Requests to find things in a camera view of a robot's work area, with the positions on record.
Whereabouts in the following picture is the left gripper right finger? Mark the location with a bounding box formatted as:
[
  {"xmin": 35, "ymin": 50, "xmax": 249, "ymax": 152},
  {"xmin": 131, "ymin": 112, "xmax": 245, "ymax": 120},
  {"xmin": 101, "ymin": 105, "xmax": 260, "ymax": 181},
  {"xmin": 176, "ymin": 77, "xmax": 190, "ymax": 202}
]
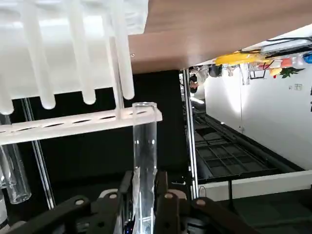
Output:
[{"xmin": 155, "ymin": 170, "xmax": 261, "ymax": 234}]

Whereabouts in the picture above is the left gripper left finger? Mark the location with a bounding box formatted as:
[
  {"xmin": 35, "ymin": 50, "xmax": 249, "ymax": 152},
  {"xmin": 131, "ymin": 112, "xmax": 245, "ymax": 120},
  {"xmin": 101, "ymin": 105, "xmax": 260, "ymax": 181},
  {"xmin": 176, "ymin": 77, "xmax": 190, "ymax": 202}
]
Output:
[{"xmin": 14, "ymin": 170, "xmax": 134, "ymax": 234}]

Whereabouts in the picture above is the white plastic test tube rack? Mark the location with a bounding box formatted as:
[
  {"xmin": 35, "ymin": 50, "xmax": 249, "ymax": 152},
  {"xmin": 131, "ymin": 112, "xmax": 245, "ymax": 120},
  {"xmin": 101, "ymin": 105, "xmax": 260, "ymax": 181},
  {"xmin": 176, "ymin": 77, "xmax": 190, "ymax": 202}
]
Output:
[{"xmin": 0, "ymin": 0, "xmax": 163, "ymax": 146}]

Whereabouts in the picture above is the green leafy plant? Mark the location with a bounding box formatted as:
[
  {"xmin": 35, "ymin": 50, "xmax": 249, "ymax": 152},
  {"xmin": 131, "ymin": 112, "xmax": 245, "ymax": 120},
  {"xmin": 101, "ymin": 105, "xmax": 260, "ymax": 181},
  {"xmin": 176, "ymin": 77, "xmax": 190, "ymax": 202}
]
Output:
[{"xmin": 280, "ymin": 67, "xmax": 305, "ymax": 79}]

